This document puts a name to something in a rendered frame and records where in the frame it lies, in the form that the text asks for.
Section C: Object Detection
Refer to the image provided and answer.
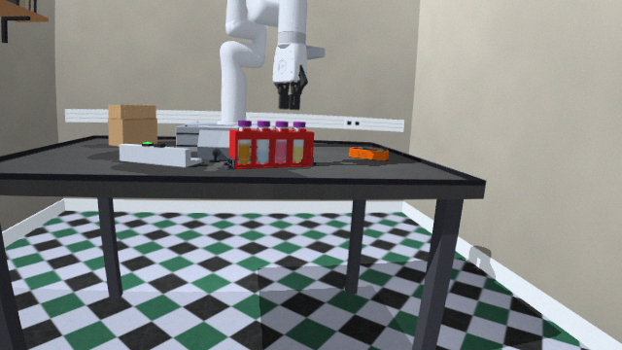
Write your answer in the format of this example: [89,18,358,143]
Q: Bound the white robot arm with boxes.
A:
[217,0,325,125]

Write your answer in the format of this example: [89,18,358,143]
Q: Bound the orange digital multimeter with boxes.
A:
[349,147,389,161]

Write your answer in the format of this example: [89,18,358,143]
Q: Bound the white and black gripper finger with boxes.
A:
[289,65,308,110]
[274,83,290,109]

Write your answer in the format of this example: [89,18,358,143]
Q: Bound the brown cardboard box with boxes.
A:
[108,105,157,147]

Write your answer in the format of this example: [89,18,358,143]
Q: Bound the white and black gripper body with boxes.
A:
[273,42,307,83]

